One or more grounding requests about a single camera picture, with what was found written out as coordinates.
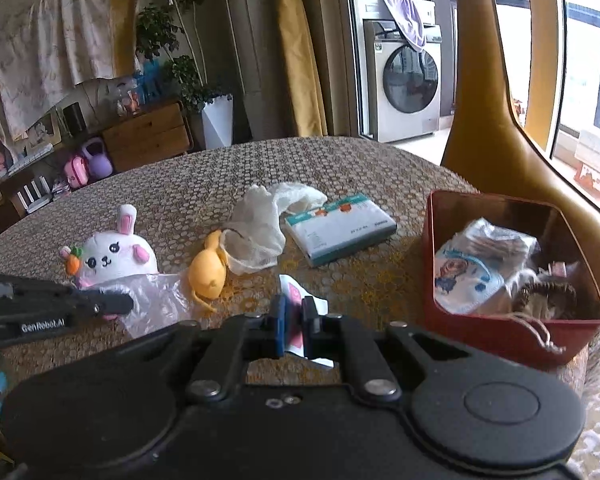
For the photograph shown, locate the red tin box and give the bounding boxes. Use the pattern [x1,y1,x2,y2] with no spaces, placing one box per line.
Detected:
[421,190,600,369]

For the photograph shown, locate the yellow curtain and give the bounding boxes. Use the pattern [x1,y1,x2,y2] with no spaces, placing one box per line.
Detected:
[270,0,329,139]

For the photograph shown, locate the white plastic bag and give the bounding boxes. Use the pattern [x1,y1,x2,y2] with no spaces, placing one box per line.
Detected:
[222,182,329,276]

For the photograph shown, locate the white printed sheet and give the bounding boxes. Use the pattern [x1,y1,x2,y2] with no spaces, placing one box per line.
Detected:
[0,0,142,142]

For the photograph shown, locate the pink toy bag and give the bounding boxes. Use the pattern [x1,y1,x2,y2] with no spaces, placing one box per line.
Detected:
[64,155,90,190]

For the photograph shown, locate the wooden cabinet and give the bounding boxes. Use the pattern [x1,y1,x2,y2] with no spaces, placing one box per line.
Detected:
[101,101,191,174]

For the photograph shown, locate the green plant in white pot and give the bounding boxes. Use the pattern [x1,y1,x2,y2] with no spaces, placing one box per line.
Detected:
[135,0,235,151]

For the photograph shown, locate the purple kettlebell toy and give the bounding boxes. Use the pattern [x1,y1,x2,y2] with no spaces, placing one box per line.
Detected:
[80,137,114,181]

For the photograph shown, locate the clear packet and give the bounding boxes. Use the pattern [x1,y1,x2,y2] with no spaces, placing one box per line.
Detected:
[454,217,542,272]

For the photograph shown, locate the white bunny plush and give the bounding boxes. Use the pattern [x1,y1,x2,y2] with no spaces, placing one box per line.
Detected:
[59,203,161,322]

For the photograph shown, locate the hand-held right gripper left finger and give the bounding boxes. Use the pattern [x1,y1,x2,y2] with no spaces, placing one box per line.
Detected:
[129,295,287,404]

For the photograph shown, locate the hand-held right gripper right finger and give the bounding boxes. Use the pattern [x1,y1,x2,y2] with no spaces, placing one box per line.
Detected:
[302,295,473,404]

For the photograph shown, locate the blue bottles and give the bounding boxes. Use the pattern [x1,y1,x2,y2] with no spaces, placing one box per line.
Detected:
[139,60,164,104]

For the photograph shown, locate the black speaker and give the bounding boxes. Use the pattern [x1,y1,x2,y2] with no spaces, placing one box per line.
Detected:
[60,102,87,136]

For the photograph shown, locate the pink white card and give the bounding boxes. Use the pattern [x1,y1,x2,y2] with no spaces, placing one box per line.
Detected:
[279,274,337,369]

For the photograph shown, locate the yellow leather chair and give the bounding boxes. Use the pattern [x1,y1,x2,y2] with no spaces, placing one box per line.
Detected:
[440,0,600,322]

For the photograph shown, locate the cartoon printed white packet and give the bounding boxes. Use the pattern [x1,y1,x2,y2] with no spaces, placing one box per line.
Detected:
[434,247,507,317]

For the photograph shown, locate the photo frame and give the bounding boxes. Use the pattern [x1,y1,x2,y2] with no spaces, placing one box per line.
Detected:
[27,112,64,149]

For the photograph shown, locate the yellow duck plush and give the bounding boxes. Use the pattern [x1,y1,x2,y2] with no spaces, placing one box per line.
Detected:
[187,230,232,314]

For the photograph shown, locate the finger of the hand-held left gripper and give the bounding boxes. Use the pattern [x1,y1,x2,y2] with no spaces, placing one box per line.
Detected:
[0,309,100,349]
[0,272,135,319]

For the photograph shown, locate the white washing machine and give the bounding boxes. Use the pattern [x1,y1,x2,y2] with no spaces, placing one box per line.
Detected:
[362,0,444,144]

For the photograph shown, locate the clear plastic bag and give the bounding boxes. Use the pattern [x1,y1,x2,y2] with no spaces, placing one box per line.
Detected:
[114,272,202,339]

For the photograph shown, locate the purple towel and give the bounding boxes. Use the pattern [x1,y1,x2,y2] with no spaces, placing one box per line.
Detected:
[380,0,429,52]

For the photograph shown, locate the grey curtain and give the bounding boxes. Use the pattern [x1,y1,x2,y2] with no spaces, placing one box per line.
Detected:
[219,0,282,144]

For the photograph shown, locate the white router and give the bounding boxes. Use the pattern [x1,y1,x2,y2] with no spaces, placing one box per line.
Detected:
[17,176,54,214]

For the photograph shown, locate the brown woven scrunchie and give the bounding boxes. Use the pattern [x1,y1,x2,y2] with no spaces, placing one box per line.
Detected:
[512,280,579,322]

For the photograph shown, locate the white string tag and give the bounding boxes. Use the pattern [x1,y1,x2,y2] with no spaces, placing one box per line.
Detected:
[509,311,567,357]

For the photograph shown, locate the teal white tissue pack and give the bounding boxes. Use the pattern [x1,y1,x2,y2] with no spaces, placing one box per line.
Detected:
[284,193,399,268]

